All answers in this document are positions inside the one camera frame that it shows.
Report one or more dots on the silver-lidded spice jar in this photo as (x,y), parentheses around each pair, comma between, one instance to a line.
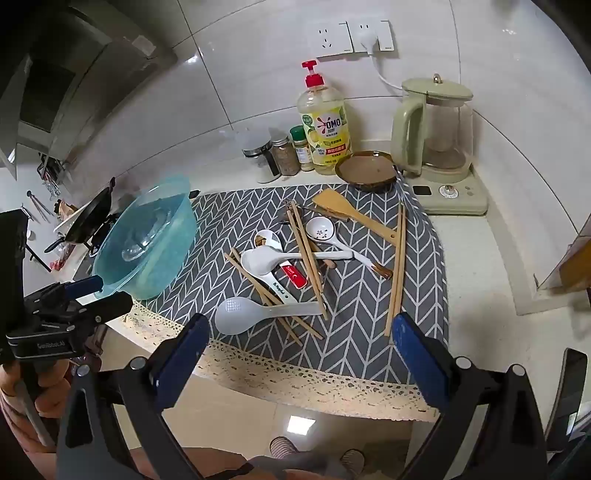
(286,159)

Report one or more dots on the set of wooden chopsticks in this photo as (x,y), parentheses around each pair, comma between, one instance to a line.
(303,240)

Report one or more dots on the empty white wall socket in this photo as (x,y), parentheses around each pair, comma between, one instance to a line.
(330,39)

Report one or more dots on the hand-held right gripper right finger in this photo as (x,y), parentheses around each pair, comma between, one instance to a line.
(420,362)

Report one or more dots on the green kettle base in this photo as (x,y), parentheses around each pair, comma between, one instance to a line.
(455,196)

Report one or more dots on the cardboard box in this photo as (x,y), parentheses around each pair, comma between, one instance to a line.
(570,258)

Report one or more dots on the teal transparent plastic basin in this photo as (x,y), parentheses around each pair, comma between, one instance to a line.
(147,230)

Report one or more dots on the person's striped slipper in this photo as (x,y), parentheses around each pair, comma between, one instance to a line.
(282,447)
(353,461)

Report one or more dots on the white spoon with yellow print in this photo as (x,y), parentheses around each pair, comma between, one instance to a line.
(268,239)

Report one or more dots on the white power plug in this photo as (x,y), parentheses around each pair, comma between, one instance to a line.
(368,38)

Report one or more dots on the white plastic rice paddle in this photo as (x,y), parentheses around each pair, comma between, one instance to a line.
(240,314)

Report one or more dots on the plain white ceramic soup spoon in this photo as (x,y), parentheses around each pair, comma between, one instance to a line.
(261,262)

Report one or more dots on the black frying pan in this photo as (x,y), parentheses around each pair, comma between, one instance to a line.
(87,217)

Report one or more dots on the glass salt jar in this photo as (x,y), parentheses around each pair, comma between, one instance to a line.
(263,152)

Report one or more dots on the person's left hand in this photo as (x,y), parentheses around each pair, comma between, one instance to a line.
(51,392)

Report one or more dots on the wooden spatula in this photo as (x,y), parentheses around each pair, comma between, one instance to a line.
(334,201)

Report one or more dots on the grey chevron lace-edged mat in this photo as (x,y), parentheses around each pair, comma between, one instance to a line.
(360,332)

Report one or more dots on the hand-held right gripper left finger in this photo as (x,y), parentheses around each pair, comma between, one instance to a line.
(184,355)

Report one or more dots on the black flat device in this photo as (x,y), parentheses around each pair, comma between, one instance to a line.
(567,397)

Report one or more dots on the steel range hood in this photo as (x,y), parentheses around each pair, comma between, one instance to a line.
(69,69)

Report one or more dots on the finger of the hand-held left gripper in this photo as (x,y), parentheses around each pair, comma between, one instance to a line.
(111,307)
(85,286)

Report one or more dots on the green-lidded spice jar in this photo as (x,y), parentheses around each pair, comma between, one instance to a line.
(303,150)

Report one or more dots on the white wall socket with plug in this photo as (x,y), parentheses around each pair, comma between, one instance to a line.
(387,34)

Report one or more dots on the white spoon with floral print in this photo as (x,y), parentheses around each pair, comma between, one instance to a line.
(321,229)

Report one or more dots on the yellow dish soap pump bottle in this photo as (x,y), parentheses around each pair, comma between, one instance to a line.
(323,134)

